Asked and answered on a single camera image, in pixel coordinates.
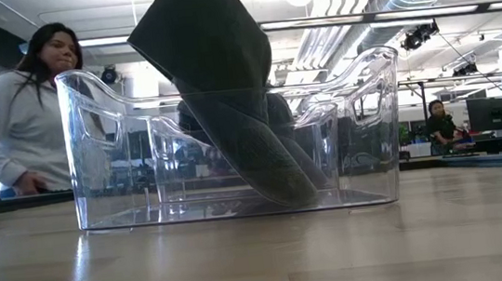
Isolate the round black device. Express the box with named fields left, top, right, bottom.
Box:
left=99, top=64, right=121, bottom=87

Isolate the black aluminium frame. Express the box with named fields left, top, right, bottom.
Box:
left=19, top=0, right=502, bottom=61

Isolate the grey-green cap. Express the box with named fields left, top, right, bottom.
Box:
left=122, top=0, right=321, bottom=225

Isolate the dark grey desk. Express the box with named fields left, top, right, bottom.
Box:
left=0, top=189, right=77, bottom=219

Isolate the clear plastic bin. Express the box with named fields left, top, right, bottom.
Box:
left=143, top=96, right=349, bottom=207
left=53, top=34, right=416, bottom=239

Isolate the black overhead camera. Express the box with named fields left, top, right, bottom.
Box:
left=451, top=62, right=479, bottom=78
left=400, top=20, right=442, bottom=53

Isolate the black monitor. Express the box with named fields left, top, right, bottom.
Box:
left=465, top=95, right=502, bottom=135

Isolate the person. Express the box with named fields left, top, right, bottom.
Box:
left=424, top=97, right=463, bottom=149
left=0, top=19, right=112, bottom=200

